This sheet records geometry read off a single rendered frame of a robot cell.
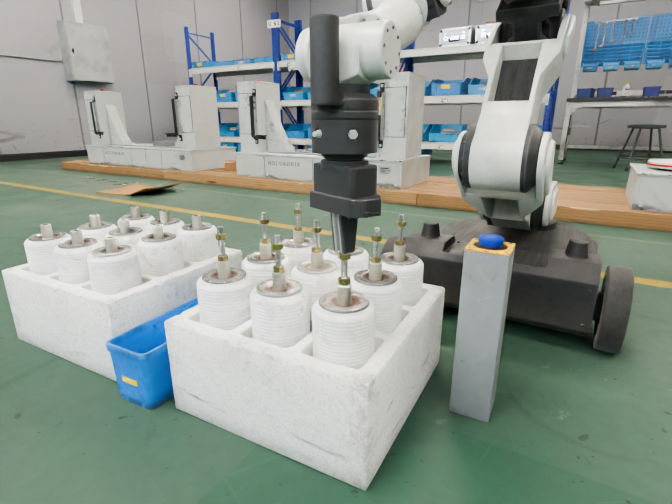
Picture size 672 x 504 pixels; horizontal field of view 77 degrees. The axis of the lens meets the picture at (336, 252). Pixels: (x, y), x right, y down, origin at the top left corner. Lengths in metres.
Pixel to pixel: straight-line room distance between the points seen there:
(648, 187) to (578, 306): 1.59
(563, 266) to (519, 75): 0.44
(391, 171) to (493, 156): 1.91
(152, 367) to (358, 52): 0.63
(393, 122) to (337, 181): 2.32
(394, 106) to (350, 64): 2.33
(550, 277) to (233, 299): 0.70
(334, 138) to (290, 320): 0.29
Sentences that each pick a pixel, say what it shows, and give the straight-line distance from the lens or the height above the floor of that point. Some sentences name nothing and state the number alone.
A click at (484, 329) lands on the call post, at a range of 0.76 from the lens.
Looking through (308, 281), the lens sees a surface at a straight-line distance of 0.75.
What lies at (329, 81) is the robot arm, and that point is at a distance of 0.52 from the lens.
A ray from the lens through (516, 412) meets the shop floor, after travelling 0.89.
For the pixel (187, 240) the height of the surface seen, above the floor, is 0.23.
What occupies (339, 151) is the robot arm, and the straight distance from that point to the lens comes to 0.54.
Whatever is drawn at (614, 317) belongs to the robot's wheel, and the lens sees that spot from 1.06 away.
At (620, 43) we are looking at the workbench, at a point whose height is 1.39.
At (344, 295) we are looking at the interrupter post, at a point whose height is 0.27.
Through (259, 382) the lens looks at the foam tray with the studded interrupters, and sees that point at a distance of 0.69.
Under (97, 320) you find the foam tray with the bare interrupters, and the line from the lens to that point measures 0.97.
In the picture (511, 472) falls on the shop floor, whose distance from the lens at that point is 0.77.
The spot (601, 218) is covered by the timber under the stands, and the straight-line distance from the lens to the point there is 2.55.
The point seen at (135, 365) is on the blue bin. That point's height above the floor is 0.09.
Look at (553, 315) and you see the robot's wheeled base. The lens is 1.09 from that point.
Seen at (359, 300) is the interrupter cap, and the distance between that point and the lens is 0.64.
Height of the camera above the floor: 0.51
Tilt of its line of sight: 17 degrees down
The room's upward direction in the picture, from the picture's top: straight up
